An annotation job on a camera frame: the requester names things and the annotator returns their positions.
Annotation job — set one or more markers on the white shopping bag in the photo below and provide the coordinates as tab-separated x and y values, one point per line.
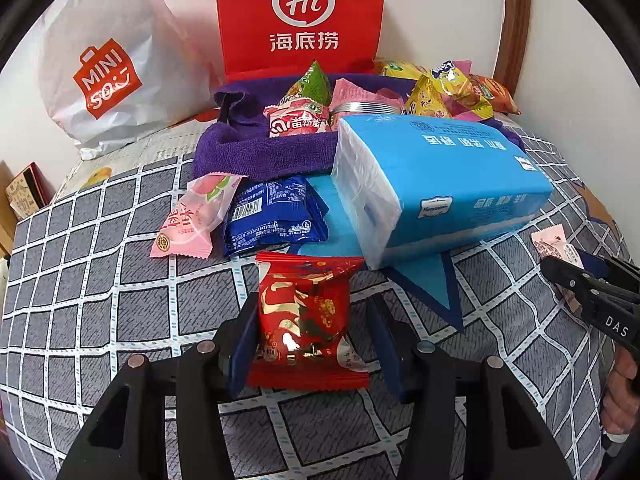
125	25

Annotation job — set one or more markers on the red gold snack packet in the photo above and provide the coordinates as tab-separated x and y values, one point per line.
305	310

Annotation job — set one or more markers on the red white snack packet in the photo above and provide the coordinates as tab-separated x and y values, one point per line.
295	125

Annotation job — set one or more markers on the yellow triangular snack packet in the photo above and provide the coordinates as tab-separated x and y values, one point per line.
425	100

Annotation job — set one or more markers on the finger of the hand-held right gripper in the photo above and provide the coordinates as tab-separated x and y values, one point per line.
620	267
567	275

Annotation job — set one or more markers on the green triangular snack packet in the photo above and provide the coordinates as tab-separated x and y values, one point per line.
315	82

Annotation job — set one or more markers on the silver metal rim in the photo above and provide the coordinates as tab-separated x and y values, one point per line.
370	107

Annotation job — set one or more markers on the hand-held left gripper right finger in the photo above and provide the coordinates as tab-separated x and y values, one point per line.
387	355

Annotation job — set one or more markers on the yellow green snack packet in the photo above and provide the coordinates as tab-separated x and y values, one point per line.
467	97

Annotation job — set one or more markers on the purple towel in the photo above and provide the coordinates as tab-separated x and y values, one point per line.
280	155

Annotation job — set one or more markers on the pale pink illustrated snack packet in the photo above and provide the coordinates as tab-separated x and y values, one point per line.
555	245

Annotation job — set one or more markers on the small pink packet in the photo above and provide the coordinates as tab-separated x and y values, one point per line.
464	67

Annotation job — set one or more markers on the blue tissue pack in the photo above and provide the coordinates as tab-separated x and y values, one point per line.
440	180

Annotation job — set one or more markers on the person's right hand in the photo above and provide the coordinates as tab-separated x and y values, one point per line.
622	400

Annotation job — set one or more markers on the pink peach snack packet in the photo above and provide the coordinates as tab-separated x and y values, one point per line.
195	215

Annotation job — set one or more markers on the dark blue snack packet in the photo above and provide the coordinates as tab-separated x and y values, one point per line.
270	220

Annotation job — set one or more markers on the orange snack packet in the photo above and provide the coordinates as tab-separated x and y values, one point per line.
495	92

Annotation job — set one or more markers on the red logo bag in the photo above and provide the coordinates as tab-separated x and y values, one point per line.
250	35

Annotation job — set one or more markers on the brown wooden trim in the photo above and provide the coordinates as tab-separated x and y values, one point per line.
515	20

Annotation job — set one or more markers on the printed fruit sheet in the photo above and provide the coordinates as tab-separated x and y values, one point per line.
145	147

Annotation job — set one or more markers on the illustrated cardboard box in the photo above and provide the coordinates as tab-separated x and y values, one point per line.
25	192

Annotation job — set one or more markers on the grey grid bed sheet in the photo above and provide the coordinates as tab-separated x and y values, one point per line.
100	285

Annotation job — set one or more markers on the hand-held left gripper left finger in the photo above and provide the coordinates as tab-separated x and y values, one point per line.
242	355

